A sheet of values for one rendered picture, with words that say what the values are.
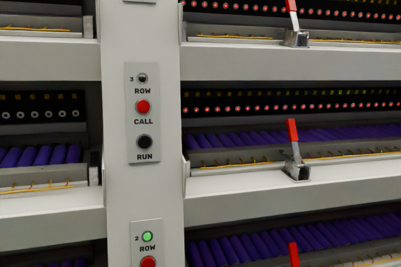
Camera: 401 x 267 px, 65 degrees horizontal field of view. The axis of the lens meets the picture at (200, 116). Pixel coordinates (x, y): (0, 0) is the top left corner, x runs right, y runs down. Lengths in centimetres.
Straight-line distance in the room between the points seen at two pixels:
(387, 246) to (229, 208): 36
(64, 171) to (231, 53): 27
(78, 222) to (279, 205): 27
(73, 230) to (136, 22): 26
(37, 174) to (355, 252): 54
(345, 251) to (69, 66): 54
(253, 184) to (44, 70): 31
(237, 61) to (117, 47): 16
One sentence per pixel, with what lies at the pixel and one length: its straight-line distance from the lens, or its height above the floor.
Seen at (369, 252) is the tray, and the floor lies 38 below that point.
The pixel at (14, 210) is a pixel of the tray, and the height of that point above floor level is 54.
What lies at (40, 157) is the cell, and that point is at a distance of 50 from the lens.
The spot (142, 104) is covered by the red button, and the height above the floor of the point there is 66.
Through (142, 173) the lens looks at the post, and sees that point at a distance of 40.
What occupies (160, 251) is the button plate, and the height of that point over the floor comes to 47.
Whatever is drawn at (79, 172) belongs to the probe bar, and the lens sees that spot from 45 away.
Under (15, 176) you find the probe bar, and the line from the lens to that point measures 46.
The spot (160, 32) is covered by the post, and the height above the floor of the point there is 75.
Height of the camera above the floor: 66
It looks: 2 degrees down
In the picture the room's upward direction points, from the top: 1 degrees counter-clockwise
